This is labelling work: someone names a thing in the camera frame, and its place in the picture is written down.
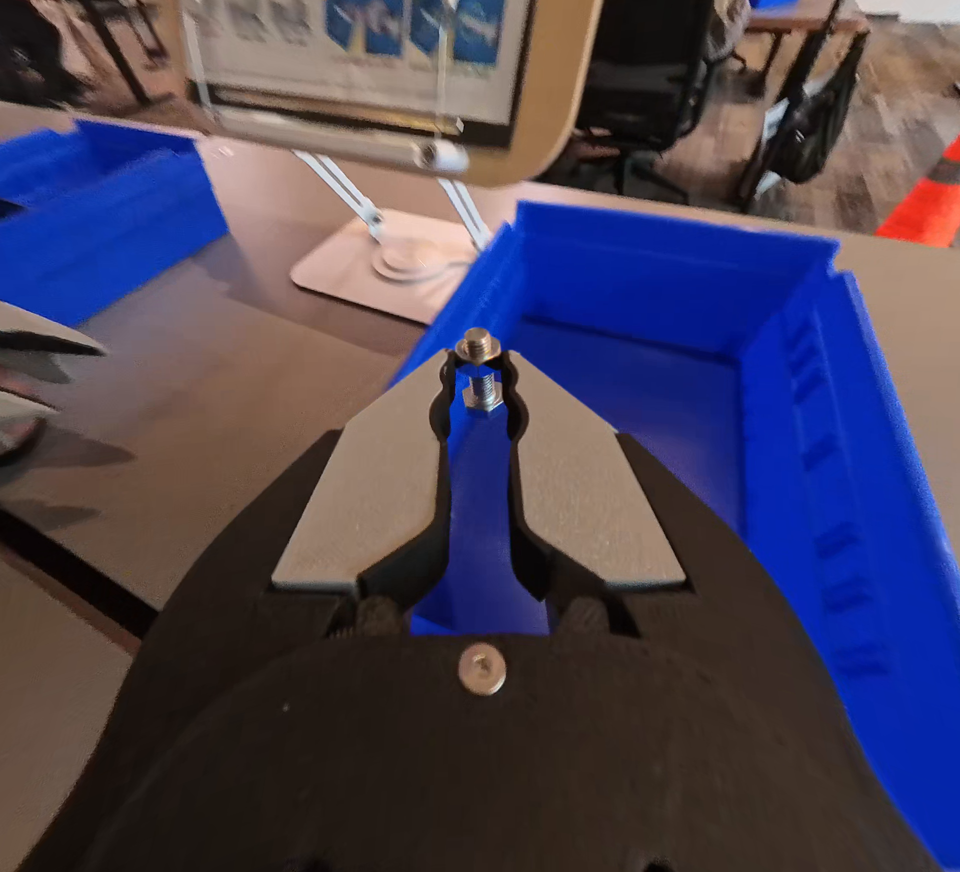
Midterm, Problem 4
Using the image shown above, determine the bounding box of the white instruction stand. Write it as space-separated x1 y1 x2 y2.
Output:
138 0 624 188

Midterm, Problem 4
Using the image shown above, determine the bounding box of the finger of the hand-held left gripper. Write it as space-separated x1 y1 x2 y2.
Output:
0 299 108 384
0 381 61 470

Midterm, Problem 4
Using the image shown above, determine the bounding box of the printed instruction sheet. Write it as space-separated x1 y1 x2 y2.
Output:
161 0 552 128

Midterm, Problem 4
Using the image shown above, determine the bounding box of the black mesh office chair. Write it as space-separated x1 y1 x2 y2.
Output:
576 0 751 206

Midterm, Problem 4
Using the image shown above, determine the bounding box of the orange traffic cone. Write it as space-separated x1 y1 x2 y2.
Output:
876 136 960 248

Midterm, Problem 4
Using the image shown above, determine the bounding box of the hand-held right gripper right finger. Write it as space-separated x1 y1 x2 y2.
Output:
506 349 689 603

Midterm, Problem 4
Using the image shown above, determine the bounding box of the black hanging bag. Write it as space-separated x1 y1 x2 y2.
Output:
763 58 861 185

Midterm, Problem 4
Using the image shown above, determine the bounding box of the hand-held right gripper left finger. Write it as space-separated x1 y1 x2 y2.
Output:
270 349 456 599

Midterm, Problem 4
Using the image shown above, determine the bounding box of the blue bin with black divider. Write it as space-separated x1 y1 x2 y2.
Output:
0 118 231 327

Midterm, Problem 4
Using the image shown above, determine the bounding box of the steel hex bolt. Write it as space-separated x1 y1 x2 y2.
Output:
459 327 506 419

